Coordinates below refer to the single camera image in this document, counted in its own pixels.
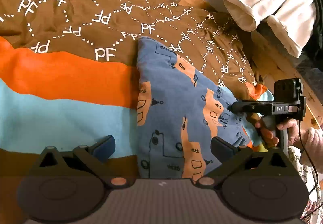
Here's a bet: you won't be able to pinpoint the blue pants with orange trucks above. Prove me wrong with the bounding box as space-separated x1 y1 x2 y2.
137 37 265 180

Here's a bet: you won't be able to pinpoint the white floral bed sheet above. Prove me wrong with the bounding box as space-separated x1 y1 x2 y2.
288 146 322 223

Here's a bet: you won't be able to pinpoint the white hanging garment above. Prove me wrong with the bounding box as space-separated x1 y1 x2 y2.
223 0 316 58

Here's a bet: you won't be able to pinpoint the brown PF patterned duvet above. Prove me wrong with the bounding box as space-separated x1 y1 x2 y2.
1 0 272 223

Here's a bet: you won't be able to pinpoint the wooden bed frame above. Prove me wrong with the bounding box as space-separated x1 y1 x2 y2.
106 0 323 134

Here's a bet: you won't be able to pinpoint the black cable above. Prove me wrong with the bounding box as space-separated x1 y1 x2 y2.
297 120 320 197

